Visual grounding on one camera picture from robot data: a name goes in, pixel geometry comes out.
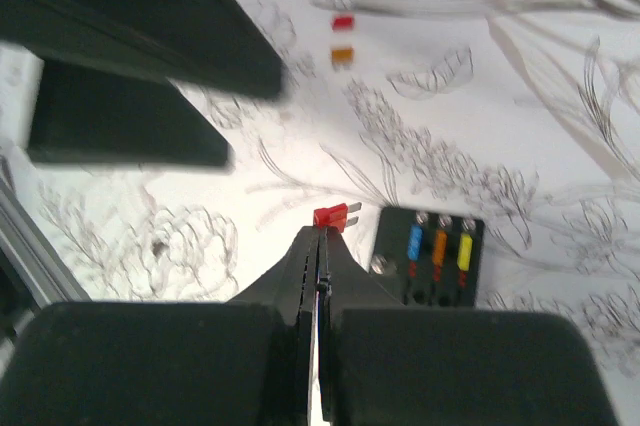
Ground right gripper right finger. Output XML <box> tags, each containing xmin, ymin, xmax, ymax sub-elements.
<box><xmin>318</xmin><ymin>228</ymin><xmax>618</xmax><ymax>425</ymax></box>

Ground red blade fuse front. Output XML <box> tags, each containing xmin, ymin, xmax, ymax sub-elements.
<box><xmin>313</xmin><ymin>202</ymin><xmax>362</xmax><ymax>233</ymax></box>

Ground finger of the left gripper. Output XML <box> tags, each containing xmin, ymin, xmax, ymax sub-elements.
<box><xmin>1</xmin><ymin>0</ymin><xmax>284</xmax><ymax>99</ymax></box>
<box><xmin>26</xmin><ymin>60</ymin><xmax>230</xmax><ymax>168</ymax></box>

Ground black fuse box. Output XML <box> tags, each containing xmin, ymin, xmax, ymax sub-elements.
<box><xmin>369</xmin><ymin>206</ymin><xmax>485</xmax><ymax>308</ymax></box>

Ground yellow blade fuse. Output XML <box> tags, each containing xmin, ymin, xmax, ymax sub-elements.
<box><xmin>457</xmin><ymin>233</ymin><xmax>473</xmax><ymax>272</ymax></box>

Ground floral printed table mat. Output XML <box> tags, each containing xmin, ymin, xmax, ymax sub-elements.
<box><xmin>1</xmin><ymin>0</ymin><xmax>639</xmax><ymax>425</ymax></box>

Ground orange blade fuse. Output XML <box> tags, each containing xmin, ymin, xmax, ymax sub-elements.
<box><xmin>432</xmin><ymin>229</ymin><xmax>447</xmax><ymax>267</ymax></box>

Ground amber blade fuse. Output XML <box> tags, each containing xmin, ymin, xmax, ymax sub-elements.
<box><xmin>330</xmin><ymin>47</ymin><xmax>355</xmax><ymax>69</ymax></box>

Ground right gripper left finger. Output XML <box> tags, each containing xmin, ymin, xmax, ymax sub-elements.
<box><xmin>1</xmin><ymin>226</ymin><xmax>320</xmax><ymax>425</ymax></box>

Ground blue blade fuse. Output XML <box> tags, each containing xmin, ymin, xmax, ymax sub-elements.
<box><xmin>407</xmin><ymin>224</ymin><xmax>423</xmax><ymax>261</ymax></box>

